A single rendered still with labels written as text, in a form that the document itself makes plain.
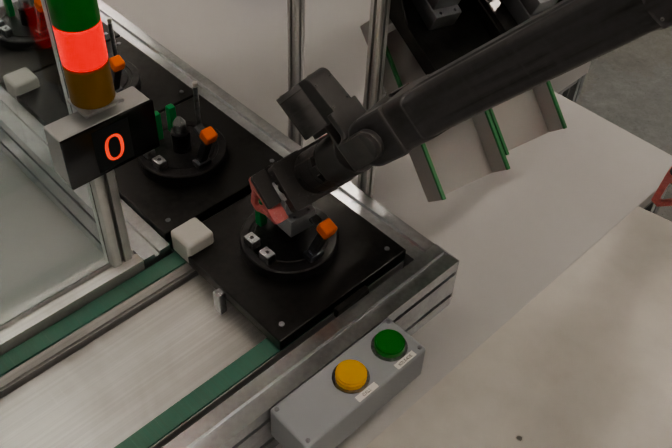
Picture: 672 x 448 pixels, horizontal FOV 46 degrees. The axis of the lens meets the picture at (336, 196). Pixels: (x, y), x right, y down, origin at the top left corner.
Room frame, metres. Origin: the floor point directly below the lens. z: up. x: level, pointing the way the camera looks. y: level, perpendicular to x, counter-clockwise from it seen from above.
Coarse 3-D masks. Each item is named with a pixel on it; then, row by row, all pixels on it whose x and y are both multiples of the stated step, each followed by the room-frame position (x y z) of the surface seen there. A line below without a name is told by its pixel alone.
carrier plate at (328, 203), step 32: (224, 224) 0.81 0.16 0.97; (352, 224) 0.82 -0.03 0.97; (192, 256) 0.75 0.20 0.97; (224, 256) 0.75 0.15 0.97; (352, 256) 0.76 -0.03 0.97; (384, 256) 0.76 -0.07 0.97; (224, 288) 0.69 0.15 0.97; (256, 288) 0.69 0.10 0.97; (288, 288) 0.70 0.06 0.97; (320, 288) 0.70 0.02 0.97; (352, 288) 0.70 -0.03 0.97; (256, 320) 0.64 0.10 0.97; (288, 320) 0.64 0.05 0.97; (320, 320) 0.66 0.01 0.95
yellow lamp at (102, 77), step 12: (108, 60) 0.73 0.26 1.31; (72, 72) 0.70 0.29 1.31; (84, 72) 0.70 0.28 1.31; (96, 72) 0.71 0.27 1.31; (108, 72) 0.72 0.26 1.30; (72, 84) 0.70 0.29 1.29; (84, 84) 0.70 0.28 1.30; (96, 84) 0.70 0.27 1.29; (108, 84) 0.72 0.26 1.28; (72, 96) 0.71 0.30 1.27; (84, 96) 0.70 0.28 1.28; (96, 96) 0.70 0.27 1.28; (108, 96) 0.71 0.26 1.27; (84, 108) 0.70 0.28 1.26; (96, 108) 0.70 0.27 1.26
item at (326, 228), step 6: (318, 216) 0.74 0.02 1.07; (312, 222) 0.73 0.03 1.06; (318, 222) 0.73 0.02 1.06; (324, 222) 0.73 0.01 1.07; (330, 222) 0.73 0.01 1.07; (318, 228) 0.72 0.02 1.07; (324, 228) 0.72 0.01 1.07; (330, 228) 0.72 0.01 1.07; (336, 228) 0.72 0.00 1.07; (318, 234) 0.73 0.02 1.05; (324, 234) 0.71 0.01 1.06; (330, 234) 0.71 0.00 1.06; (318, 240) 0.72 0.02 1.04; (324, 240) 0.73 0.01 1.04; (312, 246) 0.73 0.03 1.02; (318, 246) 0.73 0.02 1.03; (312, 252) 0.73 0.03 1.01
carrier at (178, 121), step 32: (160, 128) 0.97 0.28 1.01; (192, 128) 1.01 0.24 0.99; (224, 128) 1.03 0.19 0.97; (160, 160) 0.91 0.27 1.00; (192, 160) 0.93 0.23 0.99; (224, 160) 0.94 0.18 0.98; (256, 160) 0.96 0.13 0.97; (128, 192) 0.87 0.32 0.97; (160, 192) 0.87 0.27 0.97; (192, 192) 0.88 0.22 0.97; (224, 192) 0.88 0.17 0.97; (160, 224) 0.81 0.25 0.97
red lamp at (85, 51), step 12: (96, 24) 0.72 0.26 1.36; (60, 36) 0.70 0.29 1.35; (72, 36) 0.70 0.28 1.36; (84, 36) 0.70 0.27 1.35; (96, 36) 0.71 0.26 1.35; (60, 48) 0.71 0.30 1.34; (72, 48) 0.70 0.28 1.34; (84, 48) 0.70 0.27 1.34; (96, 48) 0.71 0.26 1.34; (72, 60) 0.70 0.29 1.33; (84, 60) 0.70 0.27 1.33; (96, 60) 0.71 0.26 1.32
